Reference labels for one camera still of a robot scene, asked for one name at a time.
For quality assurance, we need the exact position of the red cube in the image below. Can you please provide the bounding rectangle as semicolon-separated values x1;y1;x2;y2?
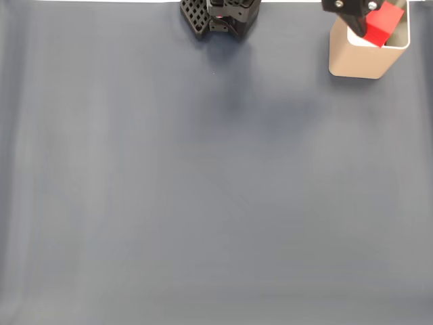
363;1;406;49

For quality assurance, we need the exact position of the beige box with metal lining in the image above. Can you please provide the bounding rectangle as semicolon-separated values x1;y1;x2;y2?
328;0;411;81

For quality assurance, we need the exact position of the white crumpled tissue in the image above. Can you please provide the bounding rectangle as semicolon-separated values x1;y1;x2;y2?
347;23;380;47

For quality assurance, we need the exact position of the blue-grey table mat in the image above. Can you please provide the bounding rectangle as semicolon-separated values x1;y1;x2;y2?
0;1;433;325

